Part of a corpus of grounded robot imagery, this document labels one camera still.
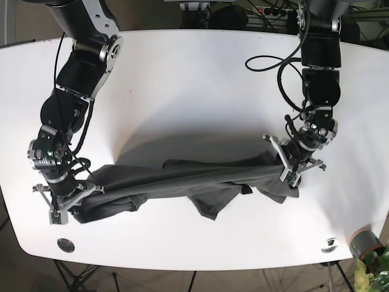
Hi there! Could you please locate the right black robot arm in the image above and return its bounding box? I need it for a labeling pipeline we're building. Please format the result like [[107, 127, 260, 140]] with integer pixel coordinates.
[[27, 1, 123, 215]]

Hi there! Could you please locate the right metal table grommet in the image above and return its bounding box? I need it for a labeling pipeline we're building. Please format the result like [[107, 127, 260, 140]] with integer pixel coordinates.
[[321, 237, 339, 254]]

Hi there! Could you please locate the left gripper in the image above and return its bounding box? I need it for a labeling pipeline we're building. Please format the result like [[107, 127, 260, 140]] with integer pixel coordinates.
[[263, 109, 338, 183]]

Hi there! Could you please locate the left metal table grommet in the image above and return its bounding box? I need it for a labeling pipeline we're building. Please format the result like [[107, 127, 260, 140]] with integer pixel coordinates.
[[57, 238, 75, 253]]

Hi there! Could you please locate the grey plant pot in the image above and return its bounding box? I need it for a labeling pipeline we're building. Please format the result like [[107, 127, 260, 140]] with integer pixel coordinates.
[[348, 227, 385, 260]]

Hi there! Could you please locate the green plant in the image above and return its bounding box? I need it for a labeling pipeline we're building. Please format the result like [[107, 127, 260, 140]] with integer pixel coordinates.
[[354, 246, 388, 292]]

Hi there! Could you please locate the dark grey T-shirt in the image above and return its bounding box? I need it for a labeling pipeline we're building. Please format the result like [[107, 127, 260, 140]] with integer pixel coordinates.
[[72, 151, 299, 223]]

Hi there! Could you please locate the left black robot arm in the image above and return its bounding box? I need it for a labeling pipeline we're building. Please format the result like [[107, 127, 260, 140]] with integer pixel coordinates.
[[263, 1, 350, 187]]

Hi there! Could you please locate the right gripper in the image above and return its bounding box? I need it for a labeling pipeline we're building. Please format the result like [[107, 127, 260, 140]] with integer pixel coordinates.
[[28, 137, 105, 212]]

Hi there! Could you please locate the metal table grommet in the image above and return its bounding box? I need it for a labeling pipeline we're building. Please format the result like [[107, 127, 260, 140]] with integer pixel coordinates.
[[57, 238, 75, 253], [321, 237, 339, 254]]

